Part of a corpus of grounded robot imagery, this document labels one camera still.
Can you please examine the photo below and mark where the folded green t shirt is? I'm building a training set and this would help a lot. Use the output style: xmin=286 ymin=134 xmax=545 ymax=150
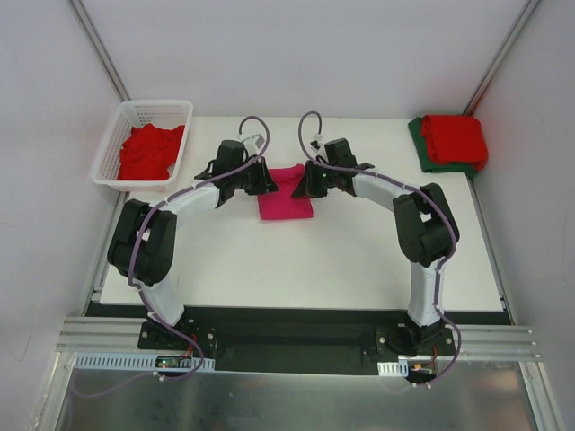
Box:
xmin=408 ymin=117 xmax=480 ymax=179

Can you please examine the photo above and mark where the left white slotted cable duct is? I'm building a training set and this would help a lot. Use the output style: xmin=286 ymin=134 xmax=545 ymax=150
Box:
xmin=75 ymin=353 xmax=216 ymax=373

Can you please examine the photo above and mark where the white plastic laundry basket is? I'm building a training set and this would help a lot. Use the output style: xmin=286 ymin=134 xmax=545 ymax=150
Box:
xmin=91 ymin=100 xmax=193 ymax=193

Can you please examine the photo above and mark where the crumpled red t shirt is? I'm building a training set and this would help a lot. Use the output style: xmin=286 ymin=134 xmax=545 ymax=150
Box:
xmin=117 ymin=123 xmax=184 ymax=181

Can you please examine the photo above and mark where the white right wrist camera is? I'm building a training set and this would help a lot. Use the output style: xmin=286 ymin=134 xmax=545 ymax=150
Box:
xmin=310 ymin=133 xmax=323 ymax=152

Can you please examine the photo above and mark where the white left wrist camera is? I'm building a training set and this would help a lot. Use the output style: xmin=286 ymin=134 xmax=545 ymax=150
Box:
xmin=238 ymin=134 xmax=265 ymax=154

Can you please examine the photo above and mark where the white slotted cable duct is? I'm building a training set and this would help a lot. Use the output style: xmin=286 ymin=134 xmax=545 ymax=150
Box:
xmin=75 ymin=353 xmax=216 ymax=373
xmin=377 ymin=360 xmax=409 ymax=378

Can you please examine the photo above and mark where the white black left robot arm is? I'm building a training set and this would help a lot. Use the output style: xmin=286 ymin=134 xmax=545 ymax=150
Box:
xmin=107 ymin=134 xmax=279 ymax=349

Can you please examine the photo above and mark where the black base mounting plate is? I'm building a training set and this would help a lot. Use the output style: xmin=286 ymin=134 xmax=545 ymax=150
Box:
xmin=137 ymin=306 xmax=457 ymax=375

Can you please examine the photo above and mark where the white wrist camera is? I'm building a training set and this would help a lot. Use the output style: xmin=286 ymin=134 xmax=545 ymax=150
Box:
xmin=310 ymin=133 xmax=323 ymax=152
xmin=238 ymin=134 xmax=265 ymax=154

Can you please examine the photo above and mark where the folded red t shirt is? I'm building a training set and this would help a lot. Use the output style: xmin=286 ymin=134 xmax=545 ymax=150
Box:
xmin=421 ymin=115 xmax=489 ymax=171

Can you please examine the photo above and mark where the right white slotted cable duct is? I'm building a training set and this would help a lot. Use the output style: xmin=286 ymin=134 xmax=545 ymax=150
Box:
xmin=377 ymin=360 xmax=409 ymax=378

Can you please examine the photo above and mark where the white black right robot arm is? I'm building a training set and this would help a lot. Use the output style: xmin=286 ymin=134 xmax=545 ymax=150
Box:
xmin=292 ymin=136 xmax=459 ymax=356

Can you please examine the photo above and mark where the pink t shirt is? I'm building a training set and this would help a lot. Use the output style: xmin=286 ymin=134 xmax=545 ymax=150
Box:
xmin=258 ymin=163 xmax=314 ymax=222

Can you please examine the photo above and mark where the aluminium frame rail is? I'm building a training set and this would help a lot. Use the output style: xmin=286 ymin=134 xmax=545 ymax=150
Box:
xmin=56 ymin=317 xmax=145 ymax=352

